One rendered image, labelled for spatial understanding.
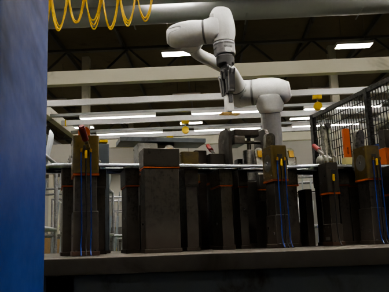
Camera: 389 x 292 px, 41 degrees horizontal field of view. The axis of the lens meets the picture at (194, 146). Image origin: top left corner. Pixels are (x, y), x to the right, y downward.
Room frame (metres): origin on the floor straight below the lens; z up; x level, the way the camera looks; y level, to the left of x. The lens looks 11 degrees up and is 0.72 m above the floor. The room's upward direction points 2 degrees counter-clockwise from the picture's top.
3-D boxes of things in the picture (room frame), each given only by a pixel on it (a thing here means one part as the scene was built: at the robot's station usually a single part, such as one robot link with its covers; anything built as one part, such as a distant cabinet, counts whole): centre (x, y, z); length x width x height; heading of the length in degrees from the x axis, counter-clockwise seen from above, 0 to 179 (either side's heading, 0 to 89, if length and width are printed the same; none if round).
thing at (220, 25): (2.05, -0.12, 1.62); 0.13 x 0.11 x 0.16; 81
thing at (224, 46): (2.05, -0.14, 1.51); 0.09 x 0.09 x 0.06
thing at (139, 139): (2.20, 0.15, 1.16); 0.37 x 0.14 x 0.02; 106
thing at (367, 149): (1.85, -0.63, 0.87); 0.12 x 0.07 x 0.35; 16
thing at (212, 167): (1.93, -0.15, 1.00); 1.38 x 0.22 x 0.02; 106
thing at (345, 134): (2.26, -0.67, 0.95); 0.03 x 0.01 x 0.50; 106
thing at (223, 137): (2.17, -0.21, 0.95); 0.18 x 0.13 x 0.49; 106
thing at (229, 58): (2.05, -0.14, 1.43); 0.08 x 0.07 x 0.09; 20
